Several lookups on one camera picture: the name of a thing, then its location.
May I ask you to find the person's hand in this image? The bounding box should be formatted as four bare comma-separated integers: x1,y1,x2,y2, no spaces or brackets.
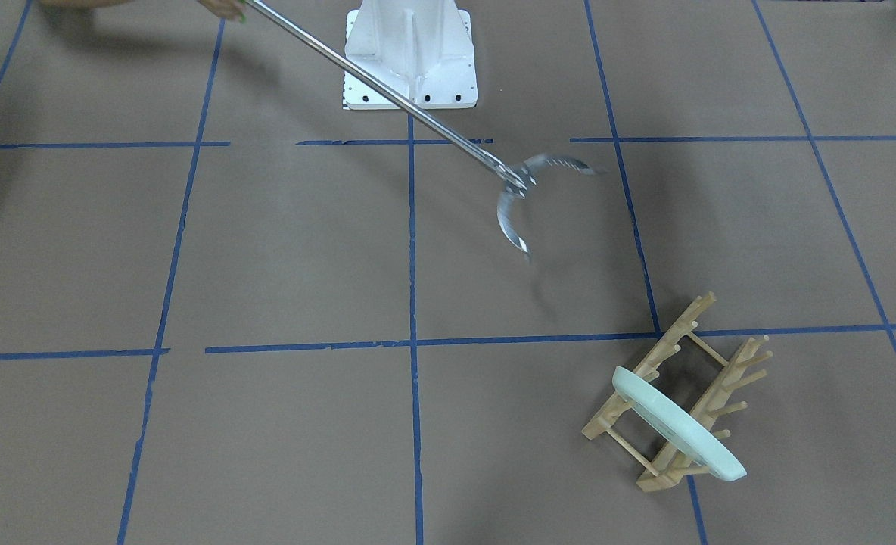
197,0,245,21

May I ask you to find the metal reacher grabber tool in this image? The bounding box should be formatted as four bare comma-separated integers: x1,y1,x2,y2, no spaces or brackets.
244,1,604,260

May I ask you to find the light green plate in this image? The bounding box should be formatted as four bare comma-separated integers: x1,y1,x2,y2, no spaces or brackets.
613,366,748,481

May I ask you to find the wooden plate rack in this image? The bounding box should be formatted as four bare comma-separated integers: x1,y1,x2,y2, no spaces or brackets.
582,292,773,493

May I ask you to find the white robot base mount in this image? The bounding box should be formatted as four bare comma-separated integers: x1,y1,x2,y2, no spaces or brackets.
344,1,479,110

